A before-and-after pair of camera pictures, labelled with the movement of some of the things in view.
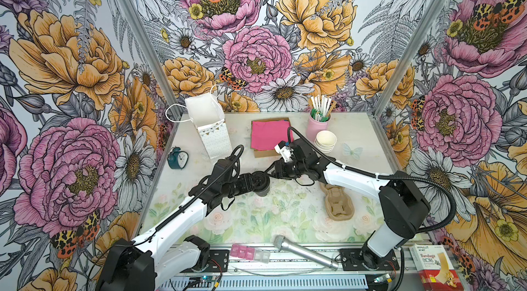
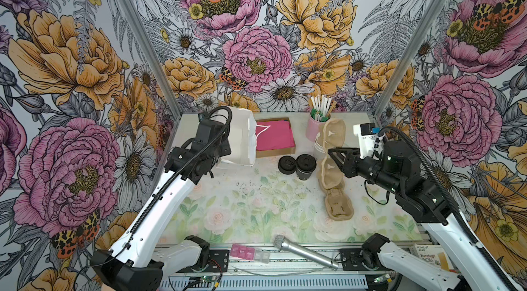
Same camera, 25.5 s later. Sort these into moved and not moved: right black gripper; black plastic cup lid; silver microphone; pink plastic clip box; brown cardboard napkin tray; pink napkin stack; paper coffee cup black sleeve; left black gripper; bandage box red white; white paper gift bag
Moved: left black gripper; black plastic cup lid; white paper gift bag; right black gripper; paper coffee cup black sleeve
Not moved: brown cardboard napkin tray; bandage box red white; pink napkin stack; pink plastic clip box; silver microphone
